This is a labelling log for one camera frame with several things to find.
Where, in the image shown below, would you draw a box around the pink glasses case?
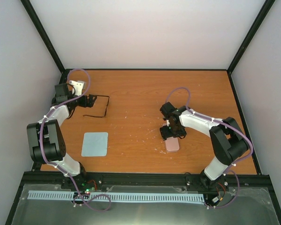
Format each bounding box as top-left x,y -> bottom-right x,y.
164,137 -> 180,153

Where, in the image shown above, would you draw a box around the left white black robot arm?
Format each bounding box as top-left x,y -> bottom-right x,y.
26,81 -> 96,189

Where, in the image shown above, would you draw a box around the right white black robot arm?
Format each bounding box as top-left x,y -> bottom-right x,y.
160,102 -> 253,190

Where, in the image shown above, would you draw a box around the light blue cleaning cloth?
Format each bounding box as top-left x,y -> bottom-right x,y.
81,132 -> 108,157

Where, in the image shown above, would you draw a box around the black thin-frame sunglasses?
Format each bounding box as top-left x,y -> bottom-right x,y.
83,95 -> 110,118

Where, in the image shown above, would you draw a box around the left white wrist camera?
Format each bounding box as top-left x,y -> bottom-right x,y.
69,80 -> 86,96

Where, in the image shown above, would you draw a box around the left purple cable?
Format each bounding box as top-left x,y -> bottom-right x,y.
38,68 -> 112,212

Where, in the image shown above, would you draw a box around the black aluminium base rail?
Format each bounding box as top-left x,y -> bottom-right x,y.
22,171 -> 271,193

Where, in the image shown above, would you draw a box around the left black frame post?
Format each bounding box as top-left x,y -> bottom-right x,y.
20,0 -> 66,73

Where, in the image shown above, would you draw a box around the black frame post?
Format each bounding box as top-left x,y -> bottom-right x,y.
227,0 -> 275,75
20,0 -> 66,73

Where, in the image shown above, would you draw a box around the light blue slotted cable duct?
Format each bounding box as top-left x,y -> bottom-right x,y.
27,190 -> 204,204

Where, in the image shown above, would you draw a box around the right black frame post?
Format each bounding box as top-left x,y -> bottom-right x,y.
227,0 -> 275,75

